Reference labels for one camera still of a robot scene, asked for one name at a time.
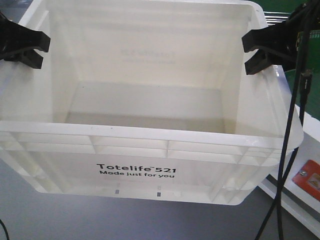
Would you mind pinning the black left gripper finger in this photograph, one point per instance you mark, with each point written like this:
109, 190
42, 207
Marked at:
15, 38
29, 58

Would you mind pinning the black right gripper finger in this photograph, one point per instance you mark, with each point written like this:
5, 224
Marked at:
261, 60
279, 39

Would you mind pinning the white plastic Totelife crate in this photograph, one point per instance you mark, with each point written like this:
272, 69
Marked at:
144, 99

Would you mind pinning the metal rods rack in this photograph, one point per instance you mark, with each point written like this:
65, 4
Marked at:
275, 17

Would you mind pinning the right green circuit board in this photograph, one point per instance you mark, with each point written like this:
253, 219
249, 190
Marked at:
313, 52

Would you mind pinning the red warning label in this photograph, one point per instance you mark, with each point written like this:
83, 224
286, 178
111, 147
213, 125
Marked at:
308, 178

